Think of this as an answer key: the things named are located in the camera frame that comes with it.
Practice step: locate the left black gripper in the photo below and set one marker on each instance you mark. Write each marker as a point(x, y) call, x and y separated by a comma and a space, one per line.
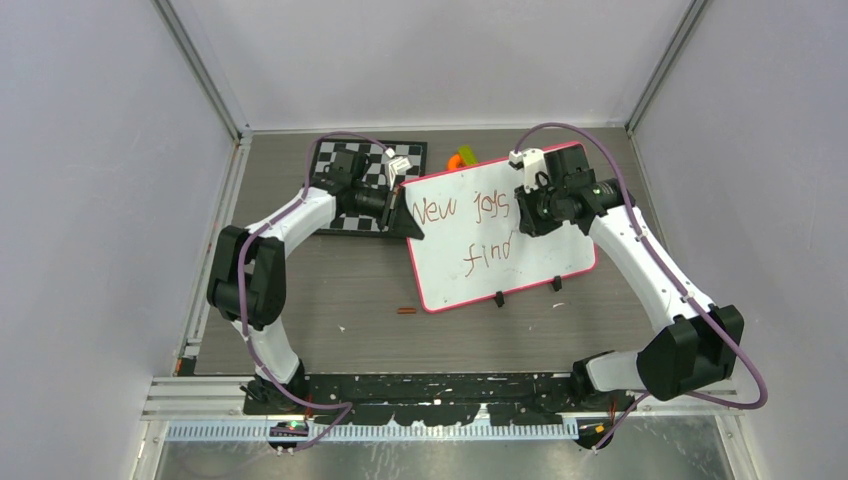
point(396, 214)

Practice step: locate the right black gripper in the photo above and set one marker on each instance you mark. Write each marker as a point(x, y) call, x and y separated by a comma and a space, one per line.
point(531, 223)

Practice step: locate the pink framed whiteboard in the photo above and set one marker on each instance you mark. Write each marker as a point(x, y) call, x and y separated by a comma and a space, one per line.
point(472, 249)

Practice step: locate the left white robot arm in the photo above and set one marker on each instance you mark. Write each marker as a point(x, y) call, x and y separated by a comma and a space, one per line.
point(247, 282)

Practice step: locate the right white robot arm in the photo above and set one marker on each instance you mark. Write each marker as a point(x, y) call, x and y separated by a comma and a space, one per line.
point(694, 337)

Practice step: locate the black white checkerboard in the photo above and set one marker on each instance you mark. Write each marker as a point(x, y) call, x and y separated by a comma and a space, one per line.
point(354, 169)

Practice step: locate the green block toy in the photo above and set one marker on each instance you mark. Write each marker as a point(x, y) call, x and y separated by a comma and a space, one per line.
point(466, 156)

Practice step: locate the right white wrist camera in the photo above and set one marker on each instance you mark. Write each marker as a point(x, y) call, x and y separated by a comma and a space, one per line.
point(532, 163)

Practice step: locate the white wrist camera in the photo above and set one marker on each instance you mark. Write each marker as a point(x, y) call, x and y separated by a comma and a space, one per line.
point(532, 163)
point(394, 166)

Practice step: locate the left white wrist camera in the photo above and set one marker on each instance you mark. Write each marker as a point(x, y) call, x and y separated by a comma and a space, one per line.
point(394, 166)

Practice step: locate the orange ring toy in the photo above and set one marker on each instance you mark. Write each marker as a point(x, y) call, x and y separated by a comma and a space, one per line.
point(455, 162)

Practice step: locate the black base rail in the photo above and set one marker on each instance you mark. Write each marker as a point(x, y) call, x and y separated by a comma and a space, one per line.
point(509, 399)

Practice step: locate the white slotted cable duct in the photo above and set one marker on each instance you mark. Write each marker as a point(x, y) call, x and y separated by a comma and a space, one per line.
point(300, 431)

